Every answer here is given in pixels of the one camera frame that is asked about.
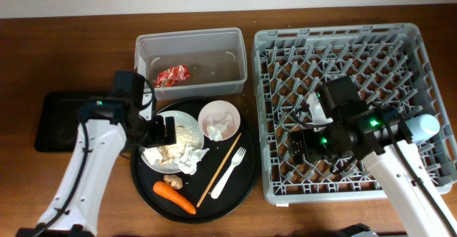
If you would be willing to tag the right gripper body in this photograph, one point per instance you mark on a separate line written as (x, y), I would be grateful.
(316, 145)

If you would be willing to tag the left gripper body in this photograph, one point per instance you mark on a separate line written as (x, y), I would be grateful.
(153, 132)

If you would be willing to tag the peanut shells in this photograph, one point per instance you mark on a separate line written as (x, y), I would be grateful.
(168, 153)

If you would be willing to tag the rice pile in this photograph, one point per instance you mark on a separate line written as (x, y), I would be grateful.
(186, 136)

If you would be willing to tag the grey plate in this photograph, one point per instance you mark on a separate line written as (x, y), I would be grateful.
(152, 157)

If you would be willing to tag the brown ginger piece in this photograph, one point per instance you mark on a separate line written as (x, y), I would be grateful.
(173, 181)

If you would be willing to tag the orange carrot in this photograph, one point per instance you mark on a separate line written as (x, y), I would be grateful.
(166, 191)

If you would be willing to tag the red snack wrapper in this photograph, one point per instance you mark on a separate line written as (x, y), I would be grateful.
(170, 76)

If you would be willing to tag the pink bowl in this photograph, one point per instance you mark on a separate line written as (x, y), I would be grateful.
(218, 109)

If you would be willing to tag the wooden chopstick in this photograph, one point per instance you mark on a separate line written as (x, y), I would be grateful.
(211, 182)

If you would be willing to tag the white plastic fork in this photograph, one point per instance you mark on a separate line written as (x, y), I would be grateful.
(228, 174)

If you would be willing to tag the light blue cup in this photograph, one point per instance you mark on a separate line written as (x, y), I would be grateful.
(423, 127)

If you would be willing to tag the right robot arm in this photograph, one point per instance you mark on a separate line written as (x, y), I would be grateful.
(378, 137)

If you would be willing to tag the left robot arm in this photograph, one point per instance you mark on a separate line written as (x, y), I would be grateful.
(108, 126)

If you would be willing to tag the grey dishwasher rack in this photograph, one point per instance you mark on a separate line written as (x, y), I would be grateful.
(388, 64)

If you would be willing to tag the round black tray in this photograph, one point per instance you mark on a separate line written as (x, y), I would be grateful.
(238, 187)

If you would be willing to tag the clear plastic bin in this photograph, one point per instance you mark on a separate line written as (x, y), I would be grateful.
(216, 60)

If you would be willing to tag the black rectangular tray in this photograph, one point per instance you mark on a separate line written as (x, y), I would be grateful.
(59, 122)

